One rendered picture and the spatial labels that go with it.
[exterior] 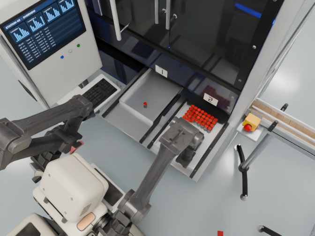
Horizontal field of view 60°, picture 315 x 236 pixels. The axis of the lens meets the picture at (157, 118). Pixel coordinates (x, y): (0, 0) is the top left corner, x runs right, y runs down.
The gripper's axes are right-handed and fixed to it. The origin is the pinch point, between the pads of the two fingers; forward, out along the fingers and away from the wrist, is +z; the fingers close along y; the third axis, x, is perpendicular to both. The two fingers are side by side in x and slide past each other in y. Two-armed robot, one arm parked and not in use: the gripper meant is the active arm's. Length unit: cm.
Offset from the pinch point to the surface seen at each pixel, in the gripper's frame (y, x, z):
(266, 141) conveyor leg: 54, -33, 12
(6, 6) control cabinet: -17, 91, -60
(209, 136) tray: 23.8, -3.0, -1.5
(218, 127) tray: 32.1, -4.4, -3.0
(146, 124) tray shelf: 9.5, 31.5, 1.5
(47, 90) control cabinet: -10, 91, -3
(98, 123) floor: 34, 100, 87
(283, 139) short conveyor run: 47, -38, -5
